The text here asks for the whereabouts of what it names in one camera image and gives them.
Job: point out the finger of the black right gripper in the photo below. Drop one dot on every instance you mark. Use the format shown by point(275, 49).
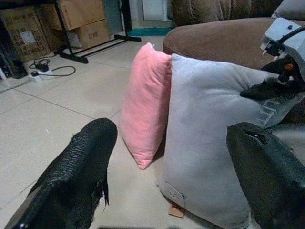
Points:
point(262, 89)

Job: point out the grey cushion on sofa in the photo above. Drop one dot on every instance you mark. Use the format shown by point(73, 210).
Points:
point(289, 9)

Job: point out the large printed cardboard box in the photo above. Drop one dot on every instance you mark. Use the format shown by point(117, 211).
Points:
point(23, 31)

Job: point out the black metal rack stand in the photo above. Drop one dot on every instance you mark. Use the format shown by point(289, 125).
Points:
point(71, 51)

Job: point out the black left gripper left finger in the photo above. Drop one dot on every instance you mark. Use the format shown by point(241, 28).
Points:
point(71, 171)

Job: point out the pink pillow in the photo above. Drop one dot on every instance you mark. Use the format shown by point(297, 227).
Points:
point(145, 105)

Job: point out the black floor appliance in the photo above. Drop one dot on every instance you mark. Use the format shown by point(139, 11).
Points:
point(12, 59)

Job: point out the small cardboard scrap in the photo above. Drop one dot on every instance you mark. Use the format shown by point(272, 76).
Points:
point(176, 211)

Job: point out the plain brown cardboard box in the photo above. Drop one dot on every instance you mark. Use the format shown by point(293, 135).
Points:
point(78, 12)

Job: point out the light grey pillow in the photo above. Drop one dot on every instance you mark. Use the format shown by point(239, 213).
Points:
point(202, 124)

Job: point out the small brown cardboard box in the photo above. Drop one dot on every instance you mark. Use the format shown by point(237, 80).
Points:
point(94, 34)

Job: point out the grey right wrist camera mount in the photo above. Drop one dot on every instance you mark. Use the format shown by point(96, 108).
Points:
point(286, 33)

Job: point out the brown sofa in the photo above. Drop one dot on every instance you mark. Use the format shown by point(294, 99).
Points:
point(214, 38)

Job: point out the white power strip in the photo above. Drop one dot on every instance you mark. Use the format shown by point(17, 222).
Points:
point(44, 74)

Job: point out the teal floor mat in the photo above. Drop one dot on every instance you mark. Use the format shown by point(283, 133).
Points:
point(150, 31)

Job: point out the white door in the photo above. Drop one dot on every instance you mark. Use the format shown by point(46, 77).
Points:
point(155, 9)

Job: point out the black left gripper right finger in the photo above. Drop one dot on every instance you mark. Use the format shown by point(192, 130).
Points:
point(269, 174)

